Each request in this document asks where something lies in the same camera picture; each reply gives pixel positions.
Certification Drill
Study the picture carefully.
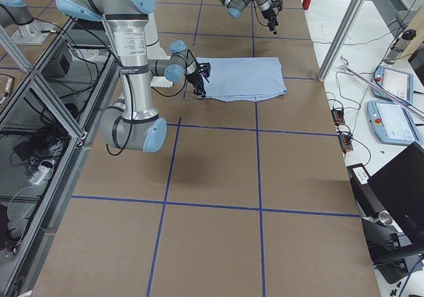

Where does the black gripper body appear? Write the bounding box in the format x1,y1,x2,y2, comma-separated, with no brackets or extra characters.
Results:
185,62,211,93
260,0,284,25

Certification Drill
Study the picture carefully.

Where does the aluminium frame post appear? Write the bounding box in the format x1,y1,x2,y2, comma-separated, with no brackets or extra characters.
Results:
317,0,365,82

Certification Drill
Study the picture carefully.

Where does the light blue t-shirt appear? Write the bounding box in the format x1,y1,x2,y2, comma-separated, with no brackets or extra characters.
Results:
197,57,287,102

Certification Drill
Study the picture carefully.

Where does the black laptop computer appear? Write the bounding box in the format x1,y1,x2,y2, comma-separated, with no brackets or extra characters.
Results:
368,143,423,243

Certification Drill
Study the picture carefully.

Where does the aluminium cage frame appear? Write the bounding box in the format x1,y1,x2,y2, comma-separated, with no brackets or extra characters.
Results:
1,19,118,296

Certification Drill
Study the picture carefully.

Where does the black box with label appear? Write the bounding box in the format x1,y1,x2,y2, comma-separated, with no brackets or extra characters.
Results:
346,163,385,217

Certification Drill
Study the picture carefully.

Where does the far teach pendant tablet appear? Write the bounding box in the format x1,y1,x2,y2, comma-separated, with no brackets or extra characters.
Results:
373,66,413,104

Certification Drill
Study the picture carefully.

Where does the orange terminal block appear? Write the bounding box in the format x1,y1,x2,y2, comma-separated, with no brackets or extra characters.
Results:
338,133,353,153
331,109,345,125

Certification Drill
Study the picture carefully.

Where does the white power strip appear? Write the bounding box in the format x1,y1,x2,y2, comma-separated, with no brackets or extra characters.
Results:
28,165,53,185

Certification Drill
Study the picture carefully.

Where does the near teach pendant tablet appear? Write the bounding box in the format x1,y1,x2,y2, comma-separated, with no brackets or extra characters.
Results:
366,101,423,146

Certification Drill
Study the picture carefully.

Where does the teach pendant tablet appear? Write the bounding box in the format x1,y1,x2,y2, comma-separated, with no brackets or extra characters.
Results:
366,101,423,146
373,66,413,104

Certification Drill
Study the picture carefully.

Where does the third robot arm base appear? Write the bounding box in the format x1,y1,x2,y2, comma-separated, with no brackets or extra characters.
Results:
1,0,56,46

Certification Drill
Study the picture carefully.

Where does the white reacher grabber stick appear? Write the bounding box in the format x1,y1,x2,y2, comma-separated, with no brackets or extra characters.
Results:
341,56,423,121

